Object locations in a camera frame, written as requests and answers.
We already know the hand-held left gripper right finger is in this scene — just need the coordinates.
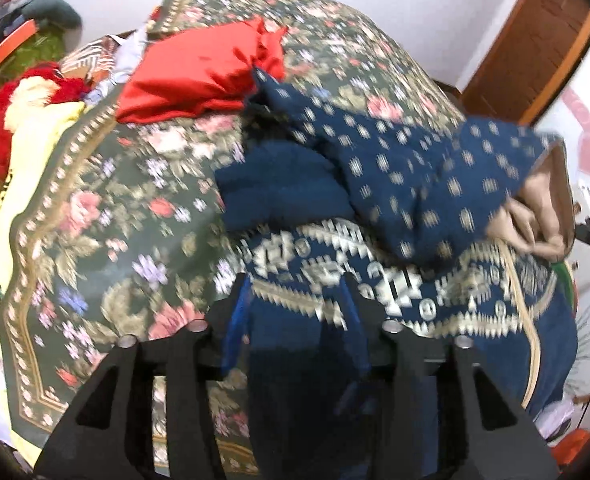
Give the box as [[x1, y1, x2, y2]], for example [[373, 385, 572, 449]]
[[339, 271, 560, 480]]

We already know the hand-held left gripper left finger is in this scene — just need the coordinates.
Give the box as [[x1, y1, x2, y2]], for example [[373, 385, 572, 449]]
[[34, 271, 252, 480]]

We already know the navy patterned hooded jacket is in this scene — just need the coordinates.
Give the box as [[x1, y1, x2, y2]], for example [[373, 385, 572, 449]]
[[215, 67, 580, 480]]

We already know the dark green floral blanket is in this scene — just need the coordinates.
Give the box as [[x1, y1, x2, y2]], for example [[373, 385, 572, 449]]
[[0, 0, 468, 477]]

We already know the brown wooden door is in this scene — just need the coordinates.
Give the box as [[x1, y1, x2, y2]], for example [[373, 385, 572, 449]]
[[461, 0, 590, 127]]

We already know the red satin cloth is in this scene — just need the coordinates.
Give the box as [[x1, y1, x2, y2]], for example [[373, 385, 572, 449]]
[[116, 16, 288, 125]]

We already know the yellow cloth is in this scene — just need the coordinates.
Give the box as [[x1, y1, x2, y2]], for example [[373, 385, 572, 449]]
[[0, 101, 86, 461]]

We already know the brown white striped cloth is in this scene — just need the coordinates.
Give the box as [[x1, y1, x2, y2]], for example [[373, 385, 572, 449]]
[[61, 29, 148, 92]]

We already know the red and cream fluffy garment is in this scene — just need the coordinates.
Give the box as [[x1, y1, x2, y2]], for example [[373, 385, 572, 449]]
[[0, 62, 92, 182]]

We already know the green patterned cabinet cover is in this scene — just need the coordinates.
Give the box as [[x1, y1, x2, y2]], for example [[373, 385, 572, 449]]
[[0, 27, 68, 98]]

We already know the orange box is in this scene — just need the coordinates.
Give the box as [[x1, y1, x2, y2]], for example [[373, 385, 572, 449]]
[[0, 19, 38, 67]]

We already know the dark green cushion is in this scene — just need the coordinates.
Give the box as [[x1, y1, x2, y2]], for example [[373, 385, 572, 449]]
[[22, 0, 84, 32]]

